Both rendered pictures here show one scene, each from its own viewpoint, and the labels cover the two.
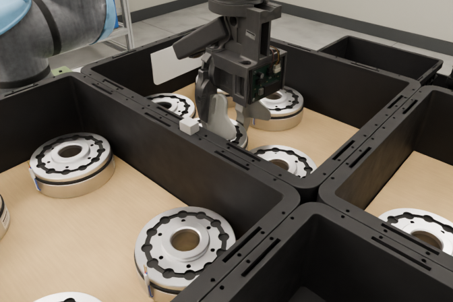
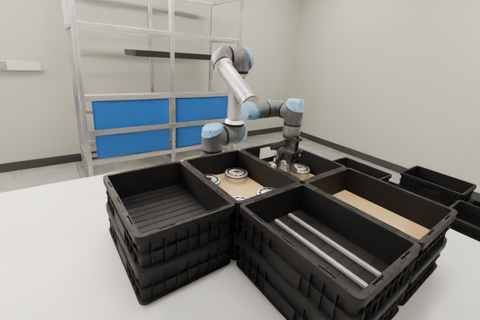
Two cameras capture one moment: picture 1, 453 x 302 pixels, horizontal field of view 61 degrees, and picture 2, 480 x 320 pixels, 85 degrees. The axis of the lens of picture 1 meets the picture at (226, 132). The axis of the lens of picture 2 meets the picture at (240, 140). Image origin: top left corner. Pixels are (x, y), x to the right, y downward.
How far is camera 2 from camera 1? 69 cm
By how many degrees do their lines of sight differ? 19
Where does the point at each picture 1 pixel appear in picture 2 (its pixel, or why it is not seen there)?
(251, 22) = (293, 141)
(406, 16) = (391, 153)
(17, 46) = (216, 141)
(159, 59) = (262, 151)
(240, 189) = (286, 181)
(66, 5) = (233, 129)
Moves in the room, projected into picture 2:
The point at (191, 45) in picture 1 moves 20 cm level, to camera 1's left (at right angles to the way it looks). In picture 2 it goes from (276, 146) to (233, 141)
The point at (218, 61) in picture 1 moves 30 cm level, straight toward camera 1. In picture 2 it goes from (283, 151) to (281, 181)
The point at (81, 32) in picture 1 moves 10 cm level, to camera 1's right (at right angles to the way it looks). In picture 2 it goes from (236, 138) to (253, 141)
